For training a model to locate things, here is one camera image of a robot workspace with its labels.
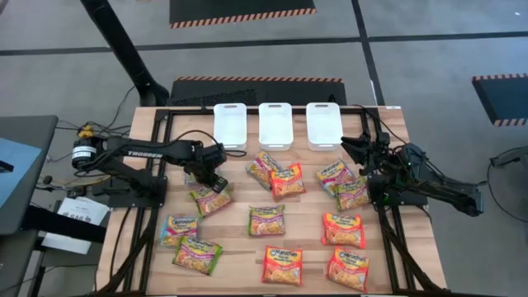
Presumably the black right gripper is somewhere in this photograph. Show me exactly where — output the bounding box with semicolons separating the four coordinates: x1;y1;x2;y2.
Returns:
340;131;391;177

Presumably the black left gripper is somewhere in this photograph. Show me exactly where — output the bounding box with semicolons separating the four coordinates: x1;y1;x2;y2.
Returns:
183;142;229;195

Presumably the green pink Maruchan ramen pack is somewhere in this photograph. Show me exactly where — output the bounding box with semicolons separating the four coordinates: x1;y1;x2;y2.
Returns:
334;176;371;212
172;235;224;276
190;185;233;219
247;204;286;238

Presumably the orange Maruchan ramen pack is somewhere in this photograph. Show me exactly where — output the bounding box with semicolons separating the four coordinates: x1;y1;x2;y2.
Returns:
270;162;307;202
261;245;304;286
325;246;371;293
322;212;367;249

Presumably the white plastic bin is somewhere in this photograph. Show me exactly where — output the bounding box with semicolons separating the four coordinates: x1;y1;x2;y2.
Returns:
257;102;295;152
305;101;345;152
213;102;248;152

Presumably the black hazard-striped floor mat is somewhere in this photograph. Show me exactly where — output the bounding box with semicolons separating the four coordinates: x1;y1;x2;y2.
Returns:
470;73;528;127
168;0;318;30
167;75;348;107

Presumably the white printed paper sheet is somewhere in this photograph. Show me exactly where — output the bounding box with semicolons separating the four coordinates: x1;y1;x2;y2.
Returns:
40;196;111;256

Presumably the black desk leg bar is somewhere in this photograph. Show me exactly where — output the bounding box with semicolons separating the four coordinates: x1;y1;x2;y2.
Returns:
22;205;107;244

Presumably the black floor device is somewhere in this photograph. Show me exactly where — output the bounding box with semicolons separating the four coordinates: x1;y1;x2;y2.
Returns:
489;145;528;169

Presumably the black stand pole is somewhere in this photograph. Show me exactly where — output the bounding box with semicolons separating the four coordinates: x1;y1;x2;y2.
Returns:
78;0;171;108

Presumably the grey side desk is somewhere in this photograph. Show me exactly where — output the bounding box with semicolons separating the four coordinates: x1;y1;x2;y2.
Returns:
0;115;59;237

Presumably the blue sheet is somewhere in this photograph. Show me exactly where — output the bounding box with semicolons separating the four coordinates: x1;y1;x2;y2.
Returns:
0;137;43;209

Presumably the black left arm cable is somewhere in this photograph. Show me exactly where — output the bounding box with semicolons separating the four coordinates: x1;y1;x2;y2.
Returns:
167;129;248;159

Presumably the black aluminium table frame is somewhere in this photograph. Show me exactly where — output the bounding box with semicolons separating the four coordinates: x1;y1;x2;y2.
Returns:
97;106;450;297

